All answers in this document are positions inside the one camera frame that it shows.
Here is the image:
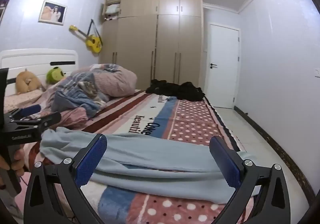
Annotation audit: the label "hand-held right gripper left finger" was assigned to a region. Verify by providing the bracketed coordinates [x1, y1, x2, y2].
[23, 133, 108, 224]

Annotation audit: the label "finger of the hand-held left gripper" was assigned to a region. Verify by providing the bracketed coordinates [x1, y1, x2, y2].
[5, 104, 42, 121]
[9, 111, 62, 137]

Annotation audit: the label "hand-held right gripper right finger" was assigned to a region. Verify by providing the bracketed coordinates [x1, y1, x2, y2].
[209, 135, 298, 224]

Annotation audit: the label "light blue pants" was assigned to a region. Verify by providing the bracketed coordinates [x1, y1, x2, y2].
[39, 127, 261, 205]

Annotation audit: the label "person's left hand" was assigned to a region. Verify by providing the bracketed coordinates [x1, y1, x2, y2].
[0, 143, 26, 177]

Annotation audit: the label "pink pillow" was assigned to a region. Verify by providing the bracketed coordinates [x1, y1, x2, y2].
[4, 88, 47, 116]

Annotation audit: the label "brown plush toy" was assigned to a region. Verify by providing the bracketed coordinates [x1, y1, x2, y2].
[15, 69, 43, 95]

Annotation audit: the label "green plush toy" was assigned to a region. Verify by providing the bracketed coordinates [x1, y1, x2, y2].
[46, 66, 67, 85]

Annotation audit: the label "white bed headboard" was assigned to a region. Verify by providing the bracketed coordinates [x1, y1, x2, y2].
[0, 49, 78, 97]

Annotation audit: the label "printed dotted striped blanket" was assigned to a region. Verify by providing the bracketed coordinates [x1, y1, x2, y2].
[15, 89, 250, 224]

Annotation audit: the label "crumpled pink blue quilt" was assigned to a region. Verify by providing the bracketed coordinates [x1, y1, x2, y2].
[44, 63, 138, 129]

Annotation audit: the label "yellow ukulele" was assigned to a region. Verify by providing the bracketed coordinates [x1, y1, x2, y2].
[69, 25, 102, 53]

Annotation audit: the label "black clothes pile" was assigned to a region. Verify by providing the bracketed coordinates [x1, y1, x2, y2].
[146, 79, 206, 101]

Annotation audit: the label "white door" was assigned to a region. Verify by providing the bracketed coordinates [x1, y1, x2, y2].
[205, 22, 241, 109]

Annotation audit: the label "white folded bedding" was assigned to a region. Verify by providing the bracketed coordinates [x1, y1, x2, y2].
[104, 3, 121, 21]

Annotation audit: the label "beige wardrobe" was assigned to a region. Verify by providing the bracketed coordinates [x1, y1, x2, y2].
[99, 0, 204, 96]

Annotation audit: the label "black ukulele strap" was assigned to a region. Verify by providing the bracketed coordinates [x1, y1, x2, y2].
[86, 19, 103, 46]

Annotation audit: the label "framed wall photo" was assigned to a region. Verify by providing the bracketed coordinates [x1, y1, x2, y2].
[38, 0, 67, 25]

